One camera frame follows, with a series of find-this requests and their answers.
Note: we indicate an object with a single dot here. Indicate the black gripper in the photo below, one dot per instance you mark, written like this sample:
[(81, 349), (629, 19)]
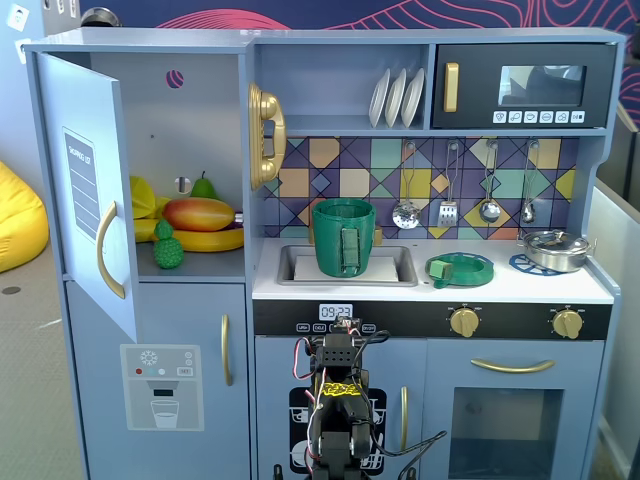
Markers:
[(346, 325)]

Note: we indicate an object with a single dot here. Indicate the blue door with shopping list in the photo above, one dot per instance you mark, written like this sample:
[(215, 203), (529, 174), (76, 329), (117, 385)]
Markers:
[(52, 100)]

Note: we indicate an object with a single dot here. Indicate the blue door with dishwasher print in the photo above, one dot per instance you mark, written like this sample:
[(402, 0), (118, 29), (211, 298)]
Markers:
[(272, 365)]

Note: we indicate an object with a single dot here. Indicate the blue oven door with window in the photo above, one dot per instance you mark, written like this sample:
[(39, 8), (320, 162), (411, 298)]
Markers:
[(440, 425)]

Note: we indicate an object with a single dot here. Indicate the blue door with ice dispenser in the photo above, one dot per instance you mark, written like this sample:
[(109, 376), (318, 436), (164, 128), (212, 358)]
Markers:
[(190, 310)]

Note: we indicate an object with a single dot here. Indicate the black microwave door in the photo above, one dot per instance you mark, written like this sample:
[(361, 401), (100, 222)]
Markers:
[(475, 100)]

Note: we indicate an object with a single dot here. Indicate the grey toy sink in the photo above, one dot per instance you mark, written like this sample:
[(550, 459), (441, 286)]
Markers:
[(287, 265)]

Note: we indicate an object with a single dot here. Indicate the large green printed mug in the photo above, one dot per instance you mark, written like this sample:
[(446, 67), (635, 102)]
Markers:
[(330, 240)]

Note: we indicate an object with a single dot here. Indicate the gold toy faucet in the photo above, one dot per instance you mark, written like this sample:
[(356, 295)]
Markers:
[(377, 236)]

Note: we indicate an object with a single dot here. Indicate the gold stove knob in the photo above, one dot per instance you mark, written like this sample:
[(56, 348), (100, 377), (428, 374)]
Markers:
[(567, 324), (464, 322)]

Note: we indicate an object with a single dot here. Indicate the green round lid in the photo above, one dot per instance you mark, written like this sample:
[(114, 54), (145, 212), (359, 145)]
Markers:
[(470, 275)]

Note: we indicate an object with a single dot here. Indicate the steel slotted spoon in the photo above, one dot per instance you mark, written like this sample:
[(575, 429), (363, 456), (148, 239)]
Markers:
[(406, 216)]

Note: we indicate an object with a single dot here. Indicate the yellow toy banana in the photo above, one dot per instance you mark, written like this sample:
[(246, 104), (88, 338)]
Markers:
[(215, 242)]

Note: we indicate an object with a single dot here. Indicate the steel slotted spatula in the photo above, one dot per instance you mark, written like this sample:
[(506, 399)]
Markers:
[(448, 215)]

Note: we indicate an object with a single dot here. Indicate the toy mango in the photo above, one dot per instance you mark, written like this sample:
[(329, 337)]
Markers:
[(200, 215)]

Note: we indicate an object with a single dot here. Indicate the green bumpy toy fruit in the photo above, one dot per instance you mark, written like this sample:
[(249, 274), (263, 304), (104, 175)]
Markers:
[(167, 255)]

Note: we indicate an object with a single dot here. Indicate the blue round trivet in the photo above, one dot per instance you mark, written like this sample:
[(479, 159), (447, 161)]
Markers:
[(520, 263)]

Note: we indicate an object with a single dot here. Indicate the steel ladle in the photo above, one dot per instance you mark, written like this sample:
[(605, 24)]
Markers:
[(490, 211)]

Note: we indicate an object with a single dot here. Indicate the green toy pear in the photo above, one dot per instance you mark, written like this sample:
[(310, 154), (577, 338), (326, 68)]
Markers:
[(202, 190)]

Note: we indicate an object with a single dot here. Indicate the steel pot with lid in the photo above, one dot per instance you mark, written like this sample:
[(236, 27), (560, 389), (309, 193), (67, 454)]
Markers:
[(550, 255)]

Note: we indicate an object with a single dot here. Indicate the yellow toy starfruit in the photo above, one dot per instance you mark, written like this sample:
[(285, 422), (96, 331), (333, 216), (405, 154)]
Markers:
[(142, 200)]

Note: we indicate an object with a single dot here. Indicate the gold toy telephone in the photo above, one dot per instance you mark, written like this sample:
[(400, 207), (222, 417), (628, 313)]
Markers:
[(270, 107)]

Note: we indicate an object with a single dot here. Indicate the white toy plate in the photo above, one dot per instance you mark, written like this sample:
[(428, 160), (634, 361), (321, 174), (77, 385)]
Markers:
[(395, 100), (412, 97), (377, 100)]

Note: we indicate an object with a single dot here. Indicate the grey partition panel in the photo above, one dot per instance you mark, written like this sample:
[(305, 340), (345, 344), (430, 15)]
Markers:
[(620, 250)]

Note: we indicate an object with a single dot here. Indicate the blue wooden toy kitchen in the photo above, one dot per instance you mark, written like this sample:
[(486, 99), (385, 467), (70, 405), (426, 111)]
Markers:
[(340, 37)]

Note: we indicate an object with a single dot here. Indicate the dark round floor disc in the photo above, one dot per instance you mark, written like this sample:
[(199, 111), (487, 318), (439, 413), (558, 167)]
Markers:
[(10, 290)]

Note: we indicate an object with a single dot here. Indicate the yellow beanbag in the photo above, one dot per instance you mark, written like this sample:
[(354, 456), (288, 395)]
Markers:
[(20, 220)]

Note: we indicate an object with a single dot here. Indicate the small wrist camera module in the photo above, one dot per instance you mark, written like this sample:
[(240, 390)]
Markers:
[(345, 325)]

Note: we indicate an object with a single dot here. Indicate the white wall socket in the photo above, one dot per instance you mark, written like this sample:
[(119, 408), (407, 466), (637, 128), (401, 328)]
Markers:
[(16, 16)]

